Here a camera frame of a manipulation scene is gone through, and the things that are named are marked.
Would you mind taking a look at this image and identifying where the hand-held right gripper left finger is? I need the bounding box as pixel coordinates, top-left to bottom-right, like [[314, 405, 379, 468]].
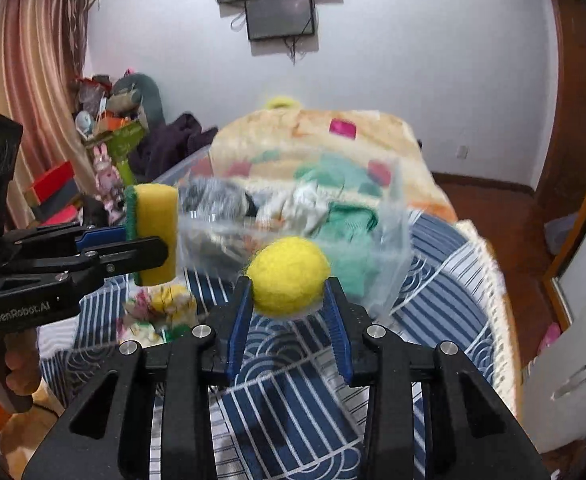
[[23, 276, 254, 480]]

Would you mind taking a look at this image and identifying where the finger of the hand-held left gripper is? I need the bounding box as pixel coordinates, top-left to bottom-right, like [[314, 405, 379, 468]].
[[0, 236, 170, 291], [3, 224, 130, 256]]

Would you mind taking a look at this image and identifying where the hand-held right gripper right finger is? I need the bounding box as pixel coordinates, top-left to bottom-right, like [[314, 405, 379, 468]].
[[324, 276, 550, 480]]

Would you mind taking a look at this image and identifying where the yellow green sponge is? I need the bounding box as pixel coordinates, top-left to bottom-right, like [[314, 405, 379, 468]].
[[124, 183, 180, 286]]

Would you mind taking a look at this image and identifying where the yellow felt ball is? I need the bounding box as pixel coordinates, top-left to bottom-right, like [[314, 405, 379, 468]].
[[245, 236, 331, 318]]

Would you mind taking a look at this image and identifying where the clear plastic storage box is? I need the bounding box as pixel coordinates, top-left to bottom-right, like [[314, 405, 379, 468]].
[[150, 147, 414, 323]]

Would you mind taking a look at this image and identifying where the floral yellow soft toy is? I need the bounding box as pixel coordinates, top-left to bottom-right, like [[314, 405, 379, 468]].
[[118, 284, 198, 348]]

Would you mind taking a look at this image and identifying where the person's left hand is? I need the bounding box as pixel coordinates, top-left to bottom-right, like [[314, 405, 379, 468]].
[[3, 331, 43, 411]]

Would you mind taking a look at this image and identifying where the pink bunny toy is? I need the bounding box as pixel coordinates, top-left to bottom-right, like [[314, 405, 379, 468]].
[[92, 142, 124, 226]]

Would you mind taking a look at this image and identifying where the red box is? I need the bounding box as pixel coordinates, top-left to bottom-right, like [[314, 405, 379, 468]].
[[23, 160, 86, 226]]

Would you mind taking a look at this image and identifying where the grey black cloth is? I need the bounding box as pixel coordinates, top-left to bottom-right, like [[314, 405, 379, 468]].
[[179, 176, 259, 281]]

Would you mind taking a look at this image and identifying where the green box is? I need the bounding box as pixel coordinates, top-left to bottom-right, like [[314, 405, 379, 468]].
[[80, 120, 146, 186]]

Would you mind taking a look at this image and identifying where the green knitted cloth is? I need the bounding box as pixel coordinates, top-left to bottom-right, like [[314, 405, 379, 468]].
[[295, 154, 399, 298]]

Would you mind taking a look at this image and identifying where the blue striped blanket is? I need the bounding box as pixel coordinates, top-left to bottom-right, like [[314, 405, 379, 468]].
[[36, 207, 511, 480]]

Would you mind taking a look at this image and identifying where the dark purple clothing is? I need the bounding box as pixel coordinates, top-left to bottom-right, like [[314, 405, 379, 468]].
[[129, 112, 220, 185]]

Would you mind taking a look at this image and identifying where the white crumpled cloth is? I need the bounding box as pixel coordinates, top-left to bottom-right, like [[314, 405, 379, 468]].
[[255, 182, 334, 238]]

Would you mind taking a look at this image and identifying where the grey plush toy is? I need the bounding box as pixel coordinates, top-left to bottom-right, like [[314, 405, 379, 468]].
[[110, 73, 168, 131]]

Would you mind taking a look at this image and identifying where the striped brown curtain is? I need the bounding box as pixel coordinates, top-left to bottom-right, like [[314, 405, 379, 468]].
[[0, 0, 91, 231]]

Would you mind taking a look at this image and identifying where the yellow patterned blanket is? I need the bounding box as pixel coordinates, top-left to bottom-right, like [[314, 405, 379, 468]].
[[208, 107, 524, 411]]

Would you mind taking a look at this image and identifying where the pink object on floor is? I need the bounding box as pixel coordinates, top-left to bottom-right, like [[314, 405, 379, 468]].
[[537, 321, 562, 358]]

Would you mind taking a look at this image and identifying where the white cabinet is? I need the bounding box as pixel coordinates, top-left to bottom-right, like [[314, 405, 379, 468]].
[[520, 200, 586, 456]]

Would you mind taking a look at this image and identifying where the grey plastic bag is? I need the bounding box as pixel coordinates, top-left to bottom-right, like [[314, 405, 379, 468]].
[[543, 212, 580, 256]]

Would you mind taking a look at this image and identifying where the black box under television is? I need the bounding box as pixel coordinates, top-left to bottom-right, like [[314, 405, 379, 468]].
[[244, 0, 318, 42]]

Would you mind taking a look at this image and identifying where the wooden door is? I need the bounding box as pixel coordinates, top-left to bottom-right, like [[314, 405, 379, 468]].
[[525, 0, 586, 281]]

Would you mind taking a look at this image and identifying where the yellow ring toy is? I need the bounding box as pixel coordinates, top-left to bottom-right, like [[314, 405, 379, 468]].
[[263, 95, 303, 112]]

